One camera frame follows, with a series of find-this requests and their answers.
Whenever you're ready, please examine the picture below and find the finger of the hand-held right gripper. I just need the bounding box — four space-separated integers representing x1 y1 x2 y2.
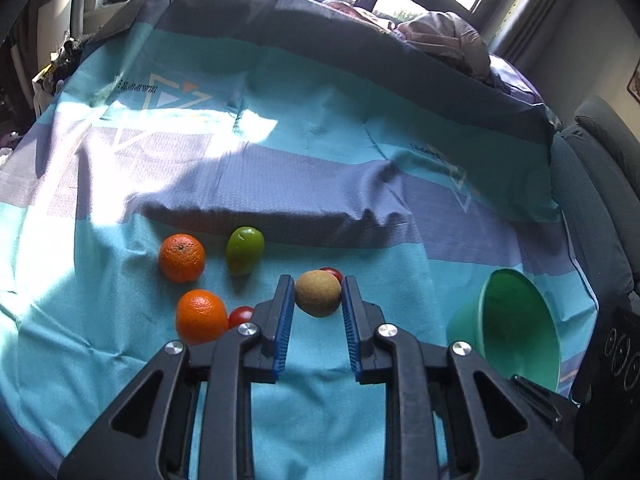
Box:
509 374 579 443

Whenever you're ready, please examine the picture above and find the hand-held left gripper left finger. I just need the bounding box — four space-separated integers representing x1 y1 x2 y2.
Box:
57 274 296 480

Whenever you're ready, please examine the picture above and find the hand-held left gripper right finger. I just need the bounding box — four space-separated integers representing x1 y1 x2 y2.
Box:
341 275 586 480

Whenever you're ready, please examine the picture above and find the brown kiwi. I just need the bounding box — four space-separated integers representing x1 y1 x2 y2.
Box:
294 269 342 318

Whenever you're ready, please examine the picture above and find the green plastic bowl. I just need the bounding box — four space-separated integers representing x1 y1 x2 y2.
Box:
445 268 561 394

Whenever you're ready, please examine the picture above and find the orange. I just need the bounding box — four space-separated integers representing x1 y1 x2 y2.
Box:
158 233 207 283
175 289 229 346

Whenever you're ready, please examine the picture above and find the green mango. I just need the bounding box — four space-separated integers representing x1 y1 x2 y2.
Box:
225 226 265 277

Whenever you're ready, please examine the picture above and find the blue striped blanket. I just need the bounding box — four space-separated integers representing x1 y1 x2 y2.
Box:
0 0 601 480

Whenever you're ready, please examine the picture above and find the grey armchair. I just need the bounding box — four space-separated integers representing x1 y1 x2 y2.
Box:
549 94 640 313

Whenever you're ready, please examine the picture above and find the pink grey duvet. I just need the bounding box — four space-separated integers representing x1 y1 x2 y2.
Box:
324 0 493 84

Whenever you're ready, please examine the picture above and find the white board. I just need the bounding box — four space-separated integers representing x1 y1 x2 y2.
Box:
36 0 75 88

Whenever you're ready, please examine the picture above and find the grey curtain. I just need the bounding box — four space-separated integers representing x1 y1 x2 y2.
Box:
480 0 598 63

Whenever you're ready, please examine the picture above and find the wall picture frame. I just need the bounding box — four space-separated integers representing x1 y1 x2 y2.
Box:
626 56 640 107

